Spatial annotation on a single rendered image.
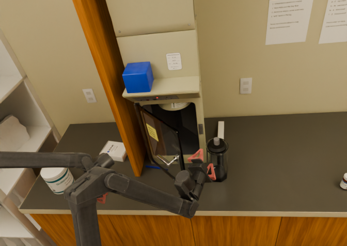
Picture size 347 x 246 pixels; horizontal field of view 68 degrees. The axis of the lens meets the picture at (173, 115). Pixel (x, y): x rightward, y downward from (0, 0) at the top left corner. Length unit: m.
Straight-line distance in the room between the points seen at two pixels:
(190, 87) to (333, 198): 0.85
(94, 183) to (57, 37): 1.18
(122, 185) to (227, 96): 1.14
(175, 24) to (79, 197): 0.69
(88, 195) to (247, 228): 1.01
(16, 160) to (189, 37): 0.77
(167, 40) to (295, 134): 1.00
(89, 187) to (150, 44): 0.62
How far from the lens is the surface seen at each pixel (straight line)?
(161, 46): 1.08
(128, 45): 1.11
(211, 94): 1.71
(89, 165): 1.11
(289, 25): 1.57
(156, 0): 1.03
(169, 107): 1.27
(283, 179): 1.47
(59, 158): 1.08
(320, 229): 1.60
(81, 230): 0.75
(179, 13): 1.03
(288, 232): 1.60
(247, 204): 1.36
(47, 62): 1.86
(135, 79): 1.05
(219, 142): 1.27
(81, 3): 1.01
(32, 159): 1.06
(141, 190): 0.83
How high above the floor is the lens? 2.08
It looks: 38 degrees down
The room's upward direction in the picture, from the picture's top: 10 degrees counter-clockwise
